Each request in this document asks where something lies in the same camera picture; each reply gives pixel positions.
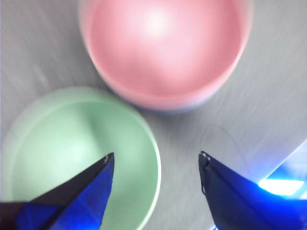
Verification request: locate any red ribbed bowl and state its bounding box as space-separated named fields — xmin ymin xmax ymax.
xmin=78 ymin=0 xmax=254 ymax=113

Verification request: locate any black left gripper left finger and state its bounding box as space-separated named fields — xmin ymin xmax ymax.
xmin=0 ymin=152 xmax=115 ymax=230

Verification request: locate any green ribbed bowl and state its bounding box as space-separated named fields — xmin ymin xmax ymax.
xmin=1 ymin=86 xmax=161 ymax=230

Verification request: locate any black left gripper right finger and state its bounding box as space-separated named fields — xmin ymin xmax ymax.
xmin=198 ymin=150 xmax=307 ymax=230

